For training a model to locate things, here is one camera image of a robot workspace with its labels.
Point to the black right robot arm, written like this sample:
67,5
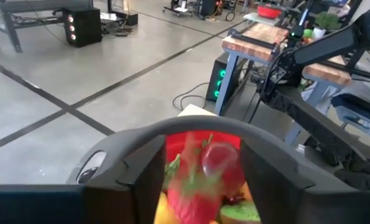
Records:
312,53

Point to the yellow toy lemon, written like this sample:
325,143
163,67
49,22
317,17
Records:
161,211

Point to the dark red toy plum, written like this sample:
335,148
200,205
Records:
222,161

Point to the small orange toy fruit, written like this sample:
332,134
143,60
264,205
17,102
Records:
246,191

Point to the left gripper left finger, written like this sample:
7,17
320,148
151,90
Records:
147,174

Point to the black computer tower blue lights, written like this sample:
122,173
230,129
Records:
82,26

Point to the green toy kiwi half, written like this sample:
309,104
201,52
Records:
240,213

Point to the red grey collapsible colander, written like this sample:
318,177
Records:
203,123

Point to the black box device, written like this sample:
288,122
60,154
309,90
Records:
217,81

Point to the grey steel frame table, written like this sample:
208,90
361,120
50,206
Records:
13,25

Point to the dark red toy pomegranate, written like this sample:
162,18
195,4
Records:
234,199

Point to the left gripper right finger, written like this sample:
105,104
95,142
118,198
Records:
265,186

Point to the small green potted plant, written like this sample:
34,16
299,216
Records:
327,21

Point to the red round bowl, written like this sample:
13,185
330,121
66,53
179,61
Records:
268,12

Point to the red toy strawberry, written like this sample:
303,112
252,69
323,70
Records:
191,199

